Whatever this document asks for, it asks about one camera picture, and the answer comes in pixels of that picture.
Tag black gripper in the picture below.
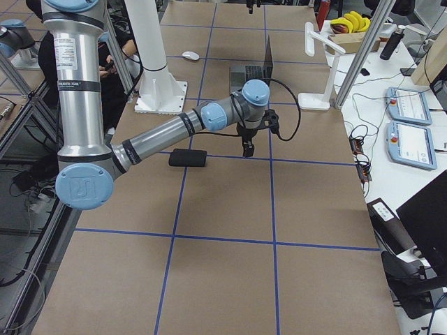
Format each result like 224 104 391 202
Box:
236 109 279 156

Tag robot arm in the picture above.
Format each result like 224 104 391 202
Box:
1 19 39 70
41 1 279 210

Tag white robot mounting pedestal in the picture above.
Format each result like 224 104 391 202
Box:
125 0 188 114

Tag aluminium frame post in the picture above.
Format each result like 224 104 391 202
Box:
334 0 396 110

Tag cardboard box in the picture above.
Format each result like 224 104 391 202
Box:
325 32 380 54

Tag black water bottle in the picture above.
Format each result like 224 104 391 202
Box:
380 25 405 60

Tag black mouse pad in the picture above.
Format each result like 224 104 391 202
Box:
168 149 207 167

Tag seated person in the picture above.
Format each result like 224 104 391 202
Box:
26 0 144 135

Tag yellow bananas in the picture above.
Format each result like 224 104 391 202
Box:
330 11 371 34

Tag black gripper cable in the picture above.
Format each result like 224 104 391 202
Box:
266 78 302 142

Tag grey laptop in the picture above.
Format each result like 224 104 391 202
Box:
229 37 274 92

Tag black monitor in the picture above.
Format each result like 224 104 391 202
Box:
397 172 446 275

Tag blue teach pendant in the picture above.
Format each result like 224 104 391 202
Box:
386 87 432 126
386 121 437 170

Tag white computer mouse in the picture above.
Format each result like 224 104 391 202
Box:
182 51 200 61

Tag white desk lamp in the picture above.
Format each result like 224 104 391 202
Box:
298 22 346 111

